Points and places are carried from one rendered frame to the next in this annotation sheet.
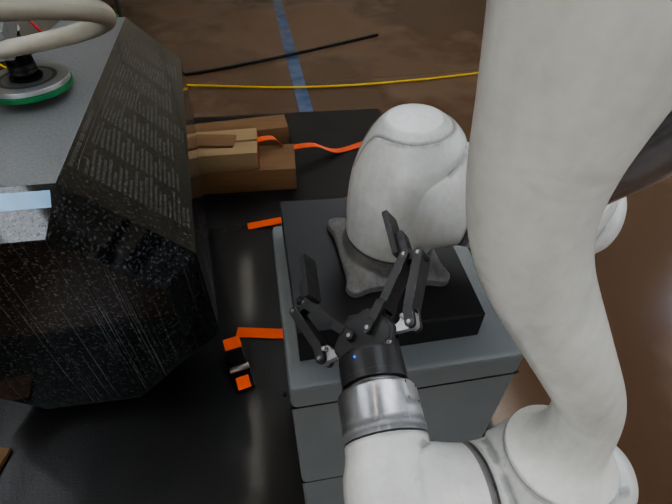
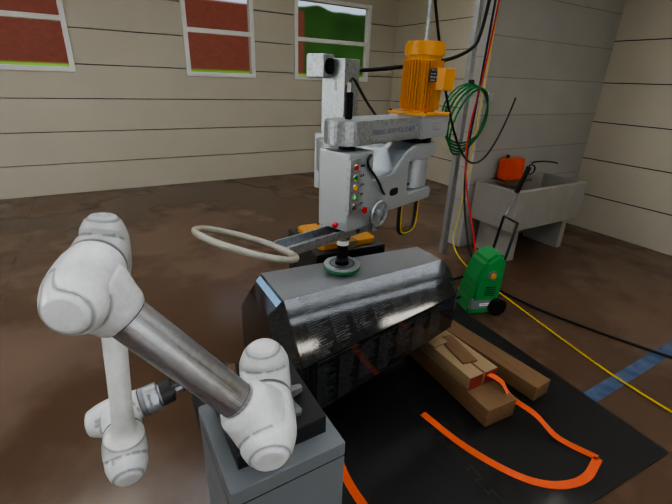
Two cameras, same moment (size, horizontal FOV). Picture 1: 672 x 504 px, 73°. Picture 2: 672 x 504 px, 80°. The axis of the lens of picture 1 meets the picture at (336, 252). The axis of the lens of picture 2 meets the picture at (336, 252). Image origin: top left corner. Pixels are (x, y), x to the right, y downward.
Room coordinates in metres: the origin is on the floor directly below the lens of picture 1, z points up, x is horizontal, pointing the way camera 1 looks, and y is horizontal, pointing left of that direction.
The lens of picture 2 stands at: (0.40, -1.16, 1.93)
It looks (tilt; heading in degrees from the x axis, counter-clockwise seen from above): 23 degrees down; 69
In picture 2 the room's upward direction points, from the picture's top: 2 degrees clockwise
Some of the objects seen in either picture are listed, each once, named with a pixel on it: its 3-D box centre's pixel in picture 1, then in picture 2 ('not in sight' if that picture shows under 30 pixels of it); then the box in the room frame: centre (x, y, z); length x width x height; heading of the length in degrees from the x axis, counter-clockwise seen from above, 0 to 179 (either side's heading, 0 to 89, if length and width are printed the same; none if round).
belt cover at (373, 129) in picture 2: not in sight; (387, 130); (1.54, 1.00, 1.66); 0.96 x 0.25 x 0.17; 26
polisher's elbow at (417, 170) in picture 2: not in sight; (411, 170); (1.82, 1.14, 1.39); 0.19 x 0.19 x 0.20
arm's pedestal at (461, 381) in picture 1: (371, 386); (271, 499); (0.59, -0.09, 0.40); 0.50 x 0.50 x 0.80; 10
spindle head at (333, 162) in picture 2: not in sight; (354, 188); (1.30, 0.88, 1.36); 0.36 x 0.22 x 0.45; 26
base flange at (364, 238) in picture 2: not in sight; (335, 233); (1.52, 1.72, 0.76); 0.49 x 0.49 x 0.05; 6
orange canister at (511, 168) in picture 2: not in sight; (513, 167); (4.22, 2.70, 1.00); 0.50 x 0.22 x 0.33; 10
